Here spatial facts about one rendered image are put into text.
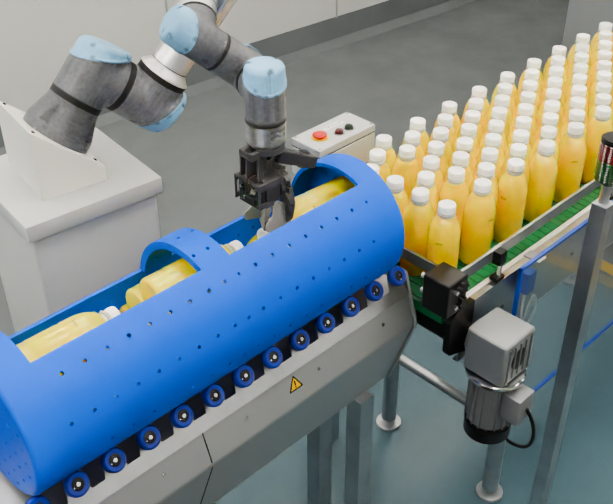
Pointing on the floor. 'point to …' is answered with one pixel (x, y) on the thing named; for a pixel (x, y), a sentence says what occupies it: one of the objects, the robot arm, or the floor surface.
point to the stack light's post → (572, 346)
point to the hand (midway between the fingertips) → (275, 227)
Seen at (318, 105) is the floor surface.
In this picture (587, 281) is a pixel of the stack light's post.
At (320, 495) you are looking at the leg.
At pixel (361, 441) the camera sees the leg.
